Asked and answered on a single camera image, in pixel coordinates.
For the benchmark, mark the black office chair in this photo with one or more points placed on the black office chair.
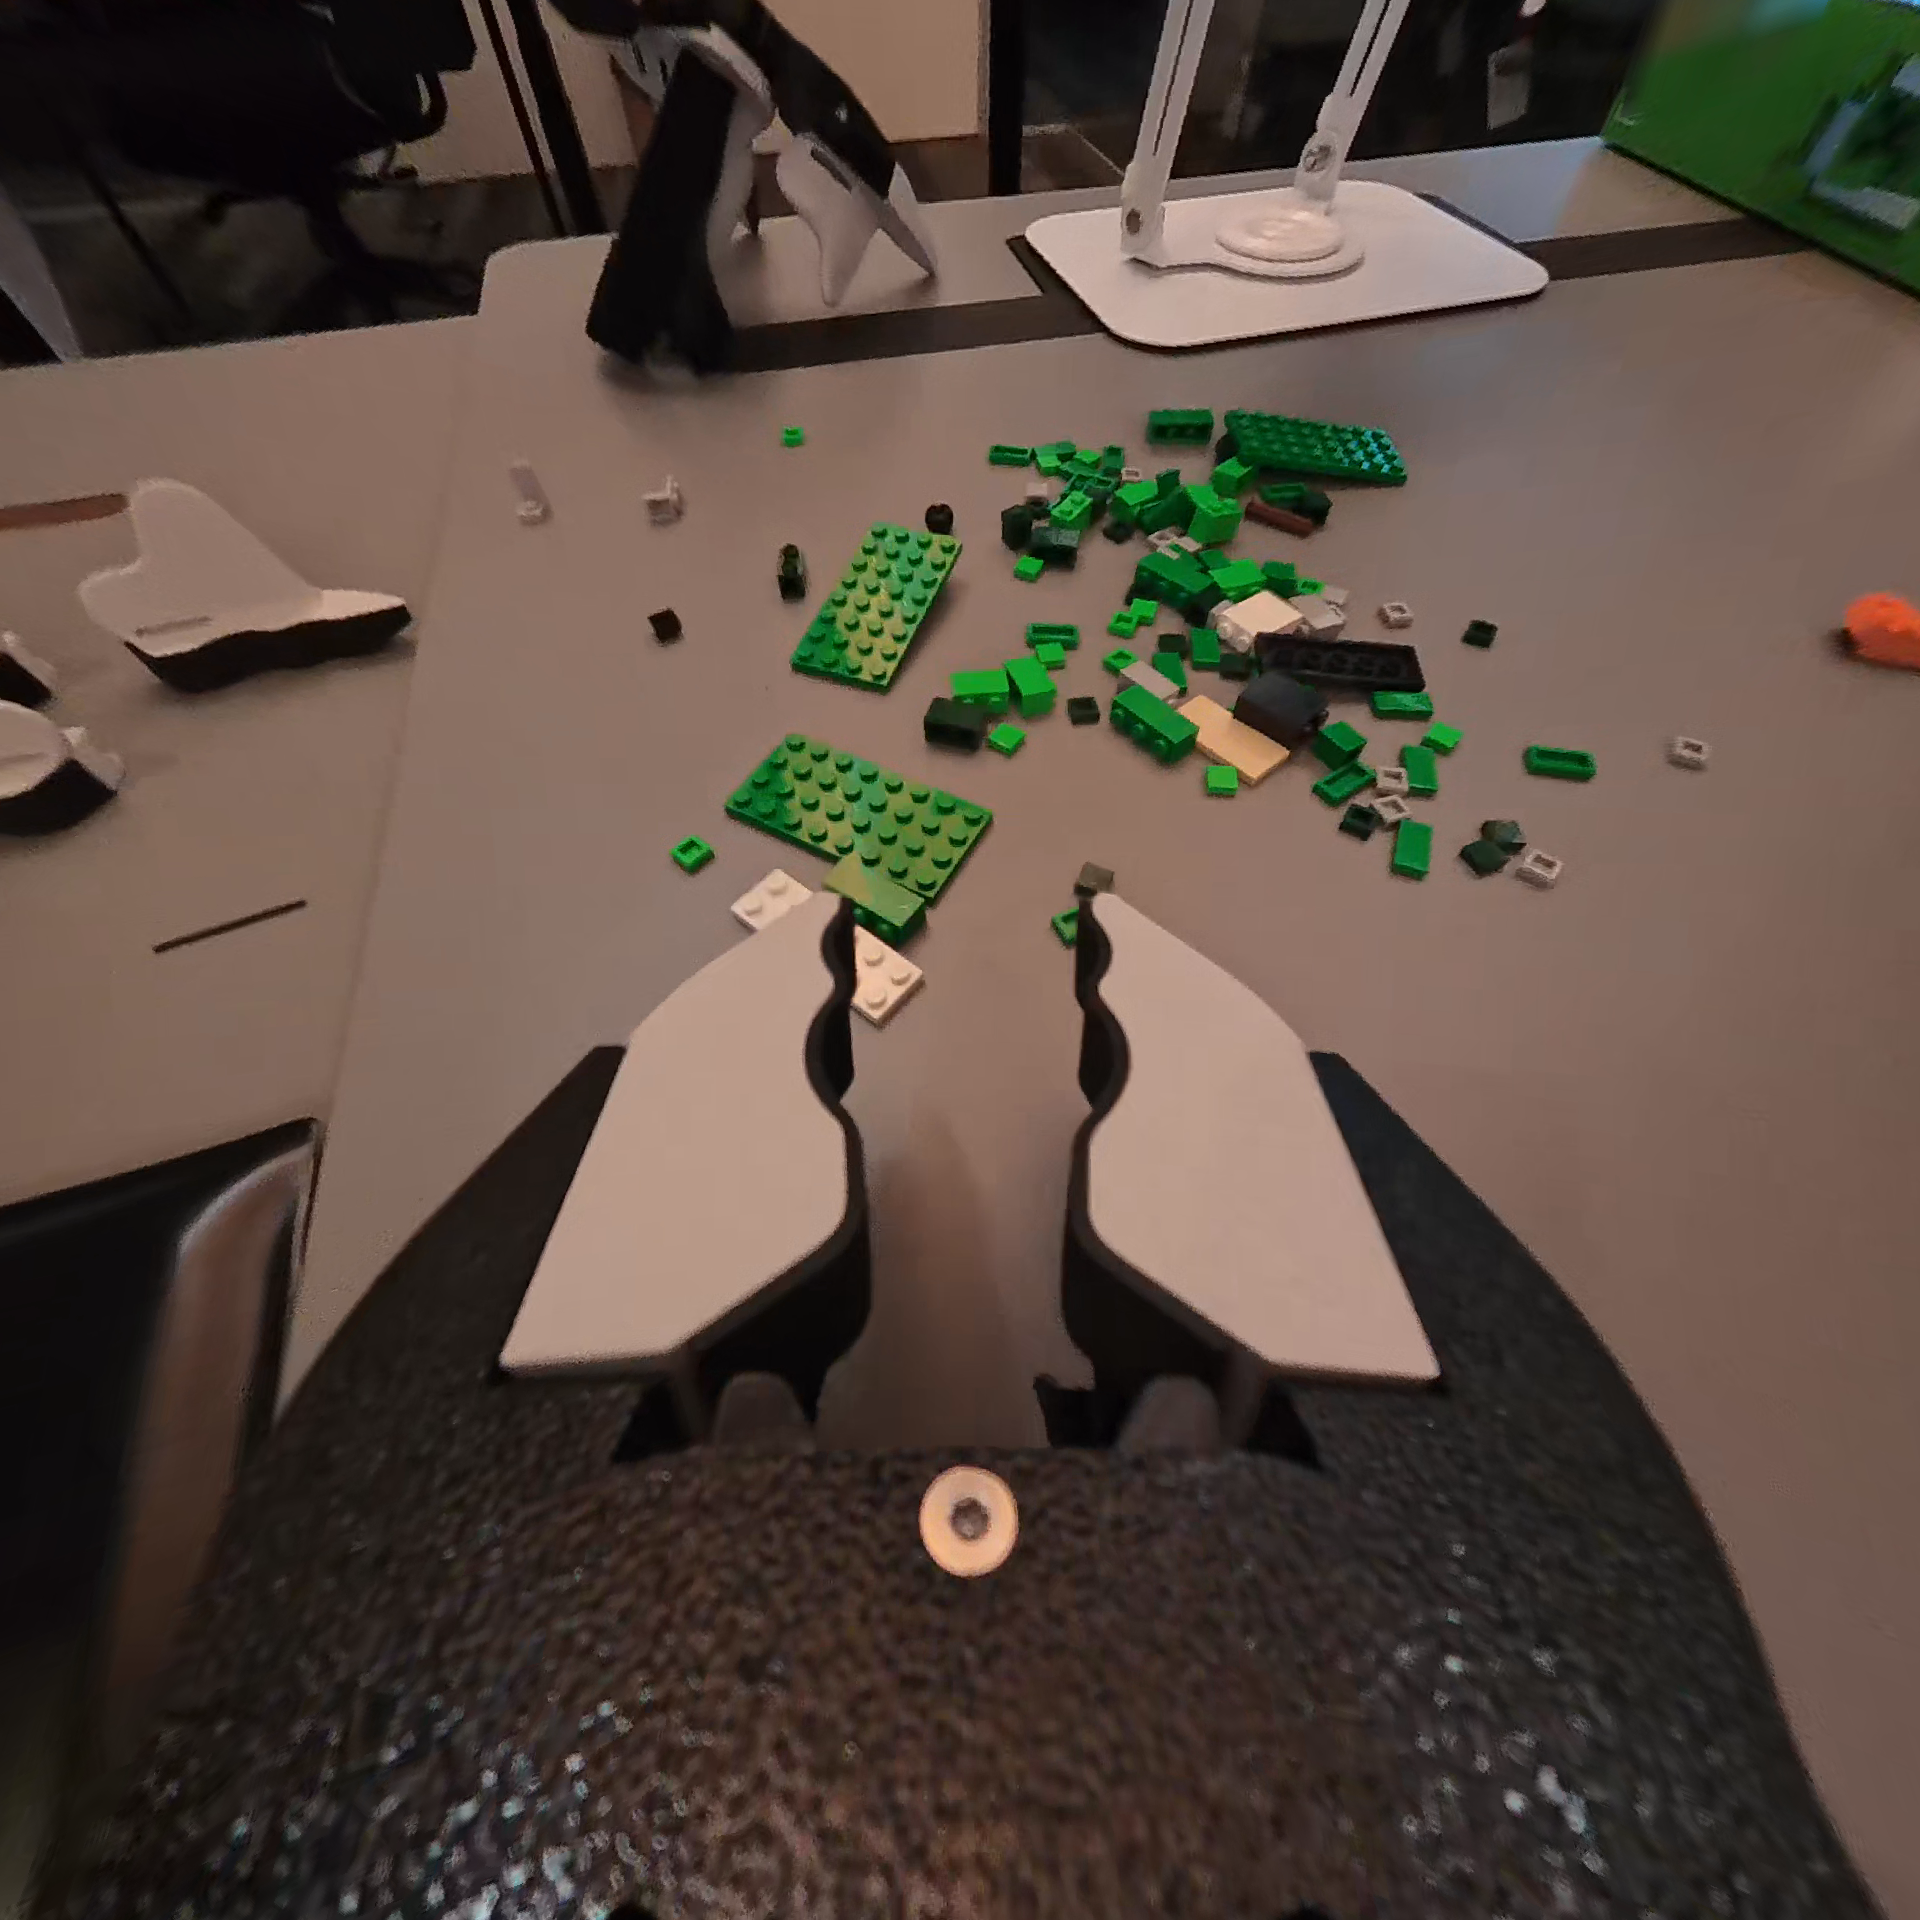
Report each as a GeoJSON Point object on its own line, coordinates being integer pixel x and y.
{"type": "Point", "coordinates": [270, 89]}

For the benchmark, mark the thin dark stick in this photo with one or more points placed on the thin dark stick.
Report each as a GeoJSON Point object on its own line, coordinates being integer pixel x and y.
{"type": "Point", "coordinates": [224, 926]}

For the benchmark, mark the black lego plate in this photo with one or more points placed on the black lego plate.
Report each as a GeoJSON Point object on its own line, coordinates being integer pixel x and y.
{"type": "Point", "coordinates": [1334, 664]}

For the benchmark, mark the pile of lego bricks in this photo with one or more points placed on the pile of lego bricks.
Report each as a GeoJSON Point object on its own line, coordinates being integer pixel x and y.
{"type": "Point", "coordinates": [1170, 580]}

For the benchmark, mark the spare white finger part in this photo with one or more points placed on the spare white finger part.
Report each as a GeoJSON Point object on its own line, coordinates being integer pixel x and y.
{"type": "Point", "coordinates": [18, 668]}
{"type": "Point", "coordinates": [195, 580]}
{"type": "Point", "coordinates": [36, 750]}

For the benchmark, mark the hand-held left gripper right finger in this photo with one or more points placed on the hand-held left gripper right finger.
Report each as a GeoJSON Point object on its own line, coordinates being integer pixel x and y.
{"type": "Point", "coordinates": [1244, 1201]}

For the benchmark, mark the orange brick separator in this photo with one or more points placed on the orange brick separator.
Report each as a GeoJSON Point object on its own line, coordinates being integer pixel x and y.
{"type": "Point", "coordinates": [1882, 630]}

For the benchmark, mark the green lego plate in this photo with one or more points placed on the green lego plate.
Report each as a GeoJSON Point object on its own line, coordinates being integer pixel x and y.
{"type": "Point", "coordinates": [1318, 447]}
{"type": "Point", "coordinates": [884, 608]}
{"type": "Point", "coordinates": [856, 809]}

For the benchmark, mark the white book stand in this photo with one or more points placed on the white book stand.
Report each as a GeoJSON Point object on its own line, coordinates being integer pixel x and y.
{"type": "Point", "coordinates": [1425, 278]}

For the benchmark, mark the green lego box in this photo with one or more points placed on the green lego box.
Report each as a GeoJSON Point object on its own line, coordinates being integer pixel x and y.
{"type": "Point", "coordinates": [1723, 107]}

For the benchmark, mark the white lego plate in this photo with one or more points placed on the white lego plate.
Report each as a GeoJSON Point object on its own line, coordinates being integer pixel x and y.
{"type": "Point", "coordinates": [780, 901]}

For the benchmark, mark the spare black white gripper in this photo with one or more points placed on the spare black white gripper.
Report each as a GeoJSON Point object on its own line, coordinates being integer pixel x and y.
{"type": "Point", "coordinates": [660, 224]}

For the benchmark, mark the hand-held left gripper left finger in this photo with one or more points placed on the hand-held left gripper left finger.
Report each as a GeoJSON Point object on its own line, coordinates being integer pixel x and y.
{"type": "Point", "coordinates": [691, 1185]}

